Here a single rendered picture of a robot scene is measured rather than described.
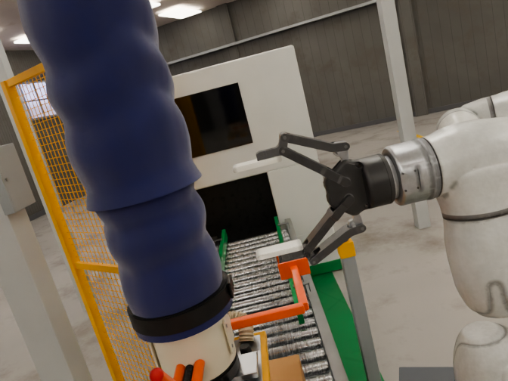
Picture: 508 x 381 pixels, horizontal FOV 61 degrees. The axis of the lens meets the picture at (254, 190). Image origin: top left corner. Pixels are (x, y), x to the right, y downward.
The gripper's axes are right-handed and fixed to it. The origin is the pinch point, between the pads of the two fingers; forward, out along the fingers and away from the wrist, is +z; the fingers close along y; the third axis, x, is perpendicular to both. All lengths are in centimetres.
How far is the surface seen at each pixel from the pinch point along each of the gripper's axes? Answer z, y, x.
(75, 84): 24.2, -24.9, 14.8
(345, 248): -29, 60, 116
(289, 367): 4, 63, 50
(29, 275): 115, 41, 129
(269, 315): 4.0, 33.7, 29.4
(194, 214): 12.4, 3.8, 21.4
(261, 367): 9, 45, 27
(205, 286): 14.1, 18.3, 18.9
